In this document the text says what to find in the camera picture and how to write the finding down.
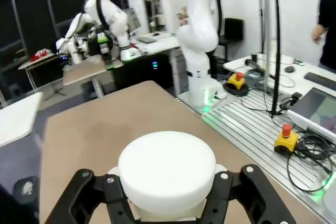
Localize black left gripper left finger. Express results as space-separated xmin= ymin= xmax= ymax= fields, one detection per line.
xmin=44 ymin=168 xmax=139 ymax=224

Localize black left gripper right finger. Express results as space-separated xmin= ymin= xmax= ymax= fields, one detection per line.
xmin=202 ymin=164 xmax=296 ymax=224

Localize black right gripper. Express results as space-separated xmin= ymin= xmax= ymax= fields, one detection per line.
xmin=83 ymin=31 xmax=124 ymax=70

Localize white round cap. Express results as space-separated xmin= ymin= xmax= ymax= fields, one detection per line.
xmin=109 ymin=130 xmax=227 ymax=222

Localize bare hand of bystander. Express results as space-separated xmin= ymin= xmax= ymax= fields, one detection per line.
xmin=311 ymin=23 xmax=329 ymax=42

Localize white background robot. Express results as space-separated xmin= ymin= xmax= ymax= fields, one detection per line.
xmin=117 ymin=28 xmax=144 ymax=62

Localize brown background table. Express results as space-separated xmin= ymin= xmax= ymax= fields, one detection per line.
xmin=62 ymin=60 xmax=112 ymax=99

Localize black cabinet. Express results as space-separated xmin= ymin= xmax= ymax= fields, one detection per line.
xmin=111 ymin=52 xmax=175 ymax=96

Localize white office desk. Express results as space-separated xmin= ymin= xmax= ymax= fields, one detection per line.
xmin=130 ymin=31 xmax=184 ymax=55

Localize red plastic items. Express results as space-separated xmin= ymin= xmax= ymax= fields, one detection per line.
xmin=30 ymin=49 xmax=51 ymax=61

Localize grey folding table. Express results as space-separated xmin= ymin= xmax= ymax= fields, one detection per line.
xmin=17 ymin=53 xmax=62 ymax=96

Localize yellow emergency stop button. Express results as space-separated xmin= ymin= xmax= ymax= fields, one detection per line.
xmin=274 ymin=123 xmax=300 ymax=154
xmin=226 ymin=72 xmax=247 ymax=91

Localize white rounded table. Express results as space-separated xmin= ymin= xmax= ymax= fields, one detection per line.
xmin=0 ymin=92 xmax=44 ymax=147

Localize black webcam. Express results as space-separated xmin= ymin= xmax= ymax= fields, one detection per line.
xmin=279 ymin=92 xmax=302 ymax=111

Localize white framed monitor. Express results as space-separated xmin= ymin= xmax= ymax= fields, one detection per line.
xmin=287 ymin=87 xmax=336 ymax=138

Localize grey tape roll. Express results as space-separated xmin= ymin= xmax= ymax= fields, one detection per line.
xmin=246 ymin=69 xmax=261 ymax=80

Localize black office chair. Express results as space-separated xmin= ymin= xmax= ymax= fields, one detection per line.
xmin=222 ymin=18 xmax=245 ymax=44

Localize white operator desk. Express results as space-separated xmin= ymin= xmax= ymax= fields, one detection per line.
xmin=222 ymin=55 xmax=336 ymax=99

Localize black cylindrical tool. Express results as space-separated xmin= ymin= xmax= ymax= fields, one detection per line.
xmin=245 ymin=59 xmax=264 ymax=70

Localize black keyboard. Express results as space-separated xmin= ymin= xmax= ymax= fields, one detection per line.
xmin=304 ymin=71 xmax=336 ymax=91

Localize black stand pole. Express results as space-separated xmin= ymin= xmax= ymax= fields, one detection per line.
xmin=269 ymin=0 xmax=284 ymax=118

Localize standing person black sweater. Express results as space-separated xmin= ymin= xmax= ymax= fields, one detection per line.
xmin=317 ymin=0 xmax=336 ymax=74

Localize slotted aluminium base plate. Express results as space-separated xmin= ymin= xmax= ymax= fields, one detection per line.
xmin=175 ymin=87 xmax=336 ymax=224

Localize black cable bundle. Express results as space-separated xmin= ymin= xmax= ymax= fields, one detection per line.
xmin=286 ymin=132 xmax=336 ymax=193

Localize silver aluminium frame post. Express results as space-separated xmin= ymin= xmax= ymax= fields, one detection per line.
xmin=258 ymin=0 xmax=271 ymax=91

